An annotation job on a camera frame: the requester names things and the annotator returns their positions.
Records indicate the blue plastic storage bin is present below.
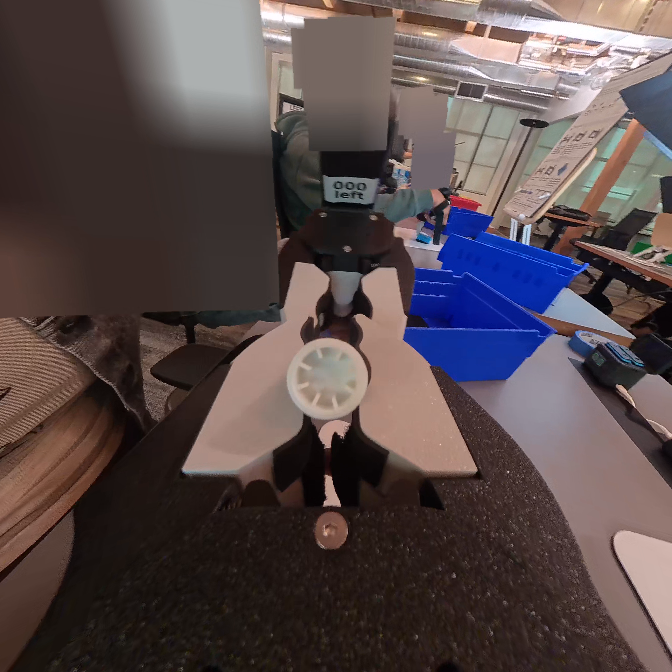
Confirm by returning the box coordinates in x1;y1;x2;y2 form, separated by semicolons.
403;272;557;382
443;207;494;237
438;232;589;310

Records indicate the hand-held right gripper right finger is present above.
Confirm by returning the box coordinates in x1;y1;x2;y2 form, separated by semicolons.
335;314;480;507

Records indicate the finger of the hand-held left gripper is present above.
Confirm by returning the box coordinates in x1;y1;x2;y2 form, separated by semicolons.
279;261;338;331
357;267;409;345

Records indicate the black office chair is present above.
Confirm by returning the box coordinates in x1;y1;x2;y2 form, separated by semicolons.
604;207;659;287
149;314;237;392

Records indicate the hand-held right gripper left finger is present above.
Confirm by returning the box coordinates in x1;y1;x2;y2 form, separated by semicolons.
181;314;326;507

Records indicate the person's grey jacket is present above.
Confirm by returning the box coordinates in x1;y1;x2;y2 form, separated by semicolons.
52;314;155;436

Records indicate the white whiteboard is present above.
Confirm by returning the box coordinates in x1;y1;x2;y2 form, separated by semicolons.
613;529;672;653

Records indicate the dark battery charger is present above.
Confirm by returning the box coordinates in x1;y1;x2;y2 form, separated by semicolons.
584;341;646;388

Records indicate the green dry erase marker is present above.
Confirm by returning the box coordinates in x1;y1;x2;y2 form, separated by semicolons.
288;272;371;419

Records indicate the black floor lamp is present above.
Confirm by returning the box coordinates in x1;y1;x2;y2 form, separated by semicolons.
519;119;550;243

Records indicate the blue tape roll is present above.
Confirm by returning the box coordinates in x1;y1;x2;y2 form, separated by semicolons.
568;330;604;359

